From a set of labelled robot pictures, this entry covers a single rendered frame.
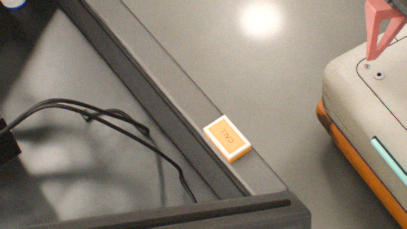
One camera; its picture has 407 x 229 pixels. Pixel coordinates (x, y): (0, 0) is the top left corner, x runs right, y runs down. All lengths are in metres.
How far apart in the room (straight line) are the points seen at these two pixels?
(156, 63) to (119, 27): 0.08
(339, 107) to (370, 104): 0.09
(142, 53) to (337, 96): 0.86
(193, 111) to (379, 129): 0.84
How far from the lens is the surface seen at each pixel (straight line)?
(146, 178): 1.07
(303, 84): 2.15
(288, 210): 0.87
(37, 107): 0.93
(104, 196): 1.07
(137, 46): 1.04
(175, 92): 0.99
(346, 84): 1.81
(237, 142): 0.93
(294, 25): 2.26
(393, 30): 0.95
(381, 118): 1.77
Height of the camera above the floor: 1.75
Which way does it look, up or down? 56 degrees down
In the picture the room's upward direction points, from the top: 11 degrees counter-clockwise
